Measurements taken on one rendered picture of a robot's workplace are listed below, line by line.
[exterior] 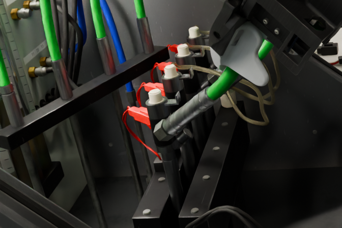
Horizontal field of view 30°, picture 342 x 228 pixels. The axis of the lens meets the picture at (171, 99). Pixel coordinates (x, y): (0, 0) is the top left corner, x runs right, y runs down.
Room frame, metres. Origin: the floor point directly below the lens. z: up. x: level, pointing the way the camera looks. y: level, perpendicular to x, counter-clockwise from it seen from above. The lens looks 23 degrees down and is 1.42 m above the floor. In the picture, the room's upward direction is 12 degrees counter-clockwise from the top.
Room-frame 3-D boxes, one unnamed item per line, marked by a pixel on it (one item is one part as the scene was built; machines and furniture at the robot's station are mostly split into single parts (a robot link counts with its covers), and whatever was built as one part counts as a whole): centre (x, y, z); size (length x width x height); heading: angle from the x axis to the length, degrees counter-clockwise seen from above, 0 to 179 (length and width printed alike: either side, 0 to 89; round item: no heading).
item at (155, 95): (0.73, 0.02, 1.12); 0.02 x 0.02 x 0.03
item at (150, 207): (0.85, -0.02, 0.91); 0.34 x 0.10 x 0.15; 162
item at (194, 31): (0.96, -0.06, 1.12); 0.02 x 0.02 x 0.03
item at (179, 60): (0.88, -0.04, 1.01); 0.05 x 0.03 x 0.21; 72
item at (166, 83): (0.80, -0.02, 1.01); 0.05 x 0.03 x 0.21; 72
